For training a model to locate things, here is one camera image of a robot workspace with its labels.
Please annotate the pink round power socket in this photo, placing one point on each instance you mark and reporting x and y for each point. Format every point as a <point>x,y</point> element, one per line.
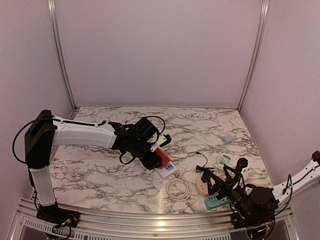
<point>201,187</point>

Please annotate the green white plug adapter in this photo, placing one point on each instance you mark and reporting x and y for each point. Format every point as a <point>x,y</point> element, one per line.
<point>226,159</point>

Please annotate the white multicolour power strip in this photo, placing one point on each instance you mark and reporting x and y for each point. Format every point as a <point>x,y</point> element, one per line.
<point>168,171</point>

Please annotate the aluminium front rail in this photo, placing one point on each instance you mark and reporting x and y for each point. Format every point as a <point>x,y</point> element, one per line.
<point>96,224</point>

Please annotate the light blue plug adapter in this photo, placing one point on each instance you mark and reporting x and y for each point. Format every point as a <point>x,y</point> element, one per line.
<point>227,139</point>

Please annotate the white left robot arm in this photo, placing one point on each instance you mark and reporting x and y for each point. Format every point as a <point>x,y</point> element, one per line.
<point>47,131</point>

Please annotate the right aluminium frame post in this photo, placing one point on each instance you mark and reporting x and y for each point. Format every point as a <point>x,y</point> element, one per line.
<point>263,18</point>

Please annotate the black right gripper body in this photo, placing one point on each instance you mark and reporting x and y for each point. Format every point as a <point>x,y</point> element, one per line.
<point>240,207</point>

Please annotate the black power adapter with cable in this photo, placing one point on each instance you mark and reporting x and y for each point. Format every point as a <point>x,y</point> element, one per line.
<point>202,166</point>

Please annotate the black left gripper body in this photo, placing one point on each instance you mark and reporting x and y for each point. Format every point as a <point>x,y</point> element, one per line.
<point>137,152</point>

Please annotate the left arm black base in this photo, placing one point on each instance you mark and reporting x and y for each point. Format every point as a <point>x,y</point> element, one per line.
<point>56,215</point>

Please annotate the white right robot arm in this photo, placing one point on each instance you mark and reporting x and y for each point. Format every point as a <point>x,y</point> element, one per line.
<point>285,191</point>

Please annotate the aluminium frame post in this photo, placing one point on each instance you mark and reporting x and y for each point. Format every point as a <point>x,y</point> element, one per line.
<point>59,52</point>
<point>263,18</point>

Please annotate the teal power strip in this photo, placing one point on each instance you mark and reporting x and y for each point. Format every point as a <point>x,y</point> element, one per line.
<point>212,202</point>

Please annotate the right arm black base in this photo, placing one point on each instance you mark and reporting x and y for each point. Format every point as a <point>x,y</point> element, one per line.
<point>239,222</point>

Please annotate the left aluminium frame post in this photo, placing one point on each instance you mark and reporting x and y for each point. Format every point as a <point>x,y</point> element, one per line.
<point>59,52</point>

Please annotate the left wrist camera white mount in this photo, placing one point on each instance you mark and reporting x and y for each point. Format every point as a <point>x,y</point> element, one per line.
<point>162,141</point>

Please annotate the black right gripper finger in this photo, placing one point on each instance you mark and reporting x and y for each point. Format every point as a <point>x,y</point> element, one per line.
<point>213,182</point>
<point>233,175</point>

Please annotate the red cube socket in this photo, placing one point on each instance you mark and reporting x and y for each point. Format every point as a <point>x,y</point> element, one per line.
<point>164,158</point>

